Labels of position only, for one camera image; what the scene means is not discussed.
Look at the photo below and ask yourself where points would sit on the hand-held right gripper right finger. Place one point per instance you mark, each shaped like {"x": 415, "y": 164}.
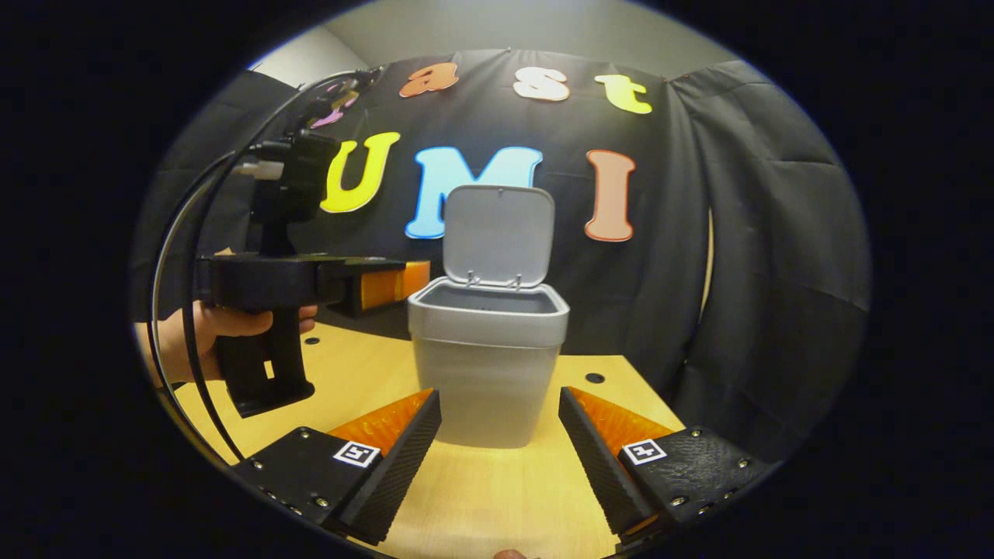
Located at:
{"x": 594, "y": 470}

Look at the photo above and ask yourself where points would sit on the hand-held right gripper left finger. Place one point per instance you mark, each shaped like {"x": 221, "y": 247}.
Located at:
{"x": 400, "y": 473}

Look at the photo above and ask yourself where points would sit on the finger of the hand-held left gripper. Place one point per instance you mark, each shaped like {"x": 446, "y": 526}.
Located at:
{"x": 342, "y": 283}

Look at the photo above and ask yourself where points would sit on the grey desktop garbage bin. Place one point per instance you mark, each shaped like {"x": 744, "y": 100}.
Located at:
{"x": 485, "y": 373}

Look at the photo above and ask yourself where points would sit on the light wooden desktop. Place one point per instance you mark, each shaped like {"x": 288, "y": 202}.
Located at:
{"x": 481, "y": 497}

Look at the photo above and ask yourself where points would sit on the black backdrop cloth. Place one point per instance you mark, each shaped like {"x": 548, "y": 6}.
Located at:
{"x": 699, "y": 233}

